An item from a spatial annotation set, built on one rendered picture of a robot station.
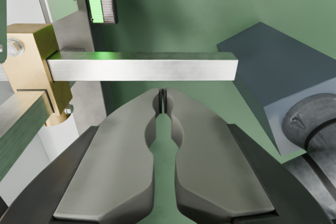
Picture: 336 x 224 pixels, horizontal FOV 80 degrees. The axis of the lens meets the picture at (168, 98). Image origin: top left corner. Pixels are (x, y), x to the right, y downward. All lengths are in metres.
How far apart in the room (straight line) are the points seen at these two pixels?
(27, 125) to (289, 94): 0.63
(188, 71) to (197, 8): 0.86
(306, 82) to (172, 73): 0.51
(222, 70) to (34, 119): 0.24
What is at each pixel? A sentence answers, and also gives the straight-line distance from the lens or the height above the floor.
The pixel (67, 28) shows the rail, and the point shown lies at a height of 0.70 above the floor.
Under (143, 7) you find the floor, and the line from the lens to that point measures 1.10.
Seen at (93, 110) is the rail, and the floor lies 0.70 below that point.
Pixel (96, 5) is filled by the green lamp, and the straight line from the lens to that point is 0.40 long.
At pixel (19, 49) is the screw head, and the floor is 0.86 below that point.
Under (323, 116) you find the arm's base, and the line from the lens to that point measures 0.68.
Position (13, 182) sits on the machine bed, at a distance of 0.66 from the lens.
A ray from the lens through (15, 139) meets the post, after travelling 0.26.
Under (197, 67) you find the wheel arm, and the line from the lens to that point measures 0.27.
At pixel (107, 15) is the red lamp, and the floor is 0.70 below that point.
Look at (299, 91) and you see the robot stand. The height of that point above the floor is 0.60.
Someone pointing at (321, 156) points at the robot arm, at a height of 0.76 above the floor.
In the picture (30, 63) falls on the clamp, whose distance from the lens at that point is 0.30.
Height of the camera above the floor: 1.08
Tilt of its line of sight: 58 degrees down
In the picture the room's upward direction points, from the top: 176 degrees clockwise
